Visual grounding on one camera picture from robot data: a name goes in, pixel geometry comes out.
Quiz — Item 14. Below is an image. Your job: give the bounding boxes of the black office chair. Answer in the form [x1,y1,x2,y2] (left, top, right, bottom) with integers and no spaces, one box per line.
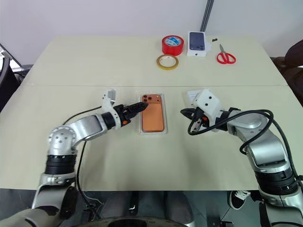
[0,43,24,112]

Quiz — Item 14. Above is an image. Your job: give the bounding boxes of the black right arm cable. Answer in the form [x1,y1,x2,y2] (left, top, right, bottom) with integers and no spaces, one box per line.
[187,109,303,190]

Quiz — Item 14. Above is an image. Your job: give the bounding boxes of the black and white sneaker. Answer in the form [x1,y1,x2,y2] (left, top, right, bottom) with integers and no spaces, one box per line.
[228,189,251,210]

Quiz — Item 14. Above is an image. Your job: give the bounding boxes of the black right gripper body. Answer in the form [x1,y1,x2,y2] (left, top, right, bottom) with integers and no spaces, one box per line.
[190,107,210,133]

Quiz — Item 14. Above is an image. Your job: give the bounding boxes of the orange smartphone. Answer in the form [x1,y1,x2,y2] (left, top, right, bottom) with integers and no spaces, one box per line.
[139,93,165,133]

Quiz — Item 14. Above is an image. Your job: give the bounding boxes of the grey aluminium profile post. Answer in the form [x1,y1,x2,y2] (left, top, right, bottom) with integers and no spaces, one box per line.
[199,0,215,33]

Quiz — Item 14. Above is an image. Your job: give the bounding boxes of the red-handled scissors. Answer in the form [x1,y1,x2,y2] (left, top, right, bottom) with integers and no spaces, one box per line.
[216,43,238,65]

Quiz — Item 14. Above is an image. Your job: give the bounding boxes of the clear-rimmed white box base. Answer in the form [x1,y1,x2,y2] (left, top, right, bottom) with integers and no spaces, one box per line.
[136,92,169,137]

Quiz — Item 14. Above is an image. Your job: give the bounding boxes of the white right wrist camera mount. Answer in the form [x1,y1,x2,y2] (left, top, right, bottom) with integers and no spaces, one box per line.
[192,88,226,132]

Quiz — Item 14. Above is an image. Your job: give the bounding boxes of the dark brown chair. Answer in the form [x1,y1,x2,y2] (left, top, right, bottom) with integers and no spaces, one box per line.
[271,39,303,106]

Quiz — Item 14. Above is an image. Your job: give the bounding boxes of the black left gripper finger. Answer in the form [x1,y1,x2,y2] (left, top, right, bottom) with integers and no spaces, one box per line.
[130,108,146,119]
[127,102,150,113]

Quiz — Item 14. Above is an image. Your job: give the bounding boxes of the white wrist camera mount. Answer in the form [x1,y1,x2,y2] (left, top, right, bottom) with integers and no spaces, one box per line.
[101,88,124,130]
[192,88,226,132]

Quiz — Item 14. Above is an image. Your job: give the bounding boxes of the white box with phone print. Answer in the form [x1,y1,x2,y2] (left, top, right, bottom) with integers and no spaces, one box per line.
[186,30,212,58]

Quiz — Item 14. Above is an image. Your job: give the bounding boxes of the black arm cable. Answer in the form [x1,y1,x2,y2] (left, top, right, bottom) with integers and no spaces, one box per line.
[61,106,103,215]
[187,109,303,190]

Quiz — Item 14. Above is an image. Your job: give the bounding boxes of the yellow tape roll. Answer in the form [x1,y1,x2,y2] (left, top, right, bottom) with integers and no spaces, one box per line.
[155,54,179,70]

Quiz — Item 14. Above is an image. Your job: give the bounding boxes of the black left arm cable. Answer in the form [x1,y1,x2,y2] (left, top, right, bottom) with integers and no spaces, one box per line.
[61,106,103,215]

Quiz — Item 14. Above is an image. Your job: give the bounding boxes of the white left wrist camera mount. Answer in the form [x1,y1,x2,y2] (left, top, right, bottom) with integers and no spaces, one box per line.
[101,88,124,130]

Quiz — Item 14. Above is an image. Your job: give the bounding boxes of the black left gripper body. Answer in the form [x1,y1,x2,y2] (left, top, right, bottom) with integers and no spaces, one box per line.
[113,104,134,128]

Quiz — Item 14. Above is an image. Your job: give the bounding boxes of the dark rounded robot leg shape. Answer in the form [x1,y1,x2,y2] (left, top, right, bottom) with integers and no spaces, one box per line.
[165,191,197,227]

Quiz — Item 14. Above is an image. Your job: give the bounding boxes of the red tape roll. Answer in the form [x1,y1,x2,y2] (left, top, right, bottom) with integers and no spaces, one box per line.
[161,35,185,57]

